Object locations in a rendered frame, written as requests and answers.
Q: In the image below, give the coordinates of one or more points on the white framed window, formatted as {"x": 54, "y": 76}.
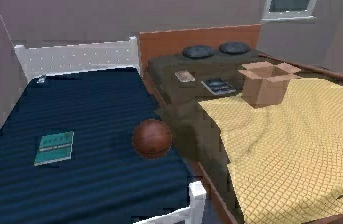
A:
{"x": 290, "y": 8}

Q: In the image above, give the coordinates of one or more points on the dark round pillow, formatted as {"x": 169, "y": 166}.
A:
{"x": 234, "y": 47}
{"x": 198, "y": 51}

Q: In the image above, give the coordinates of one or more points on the brown basketball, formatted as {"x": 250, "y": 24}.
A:
{"x": 152, "y": 138}

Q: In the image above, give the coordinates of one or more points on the brown wooden bed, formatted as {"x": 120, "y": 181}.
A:
{"x": 192, "y": 40}

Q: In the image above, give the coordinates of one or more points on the brown cardboard box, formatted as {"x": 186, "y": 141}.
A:
{"x": 262, "y": 85}

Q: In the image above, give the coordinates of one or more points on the small silver object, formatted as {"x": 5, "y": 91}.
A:
{"x": 41, "y": 79}

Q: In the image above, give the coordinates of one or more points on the teal book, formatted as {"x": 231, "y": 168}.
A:
{"x": 54, "y": 147}

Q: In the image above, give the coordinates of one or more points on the white bed with blue mattress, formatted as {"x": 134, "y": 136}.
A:
{"x": 89, "y": 110}

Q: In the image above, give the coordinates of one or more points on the yellow checked blanket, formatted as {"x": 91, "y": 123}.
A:
{"x": 295, "y": 143}

